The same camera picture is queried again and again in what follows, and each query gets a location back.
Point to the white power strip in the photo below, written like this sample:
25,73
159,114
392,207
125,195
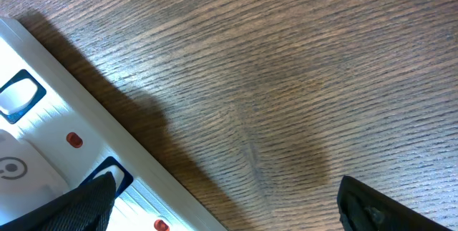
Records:
43,104

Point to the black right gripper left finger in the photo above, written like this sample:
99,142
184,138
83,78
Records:
86,208

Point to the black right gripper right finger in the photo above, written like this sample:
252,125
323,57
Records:
363,208

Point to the white USB wall charger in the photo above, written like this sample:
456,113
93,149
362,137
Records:
28,181

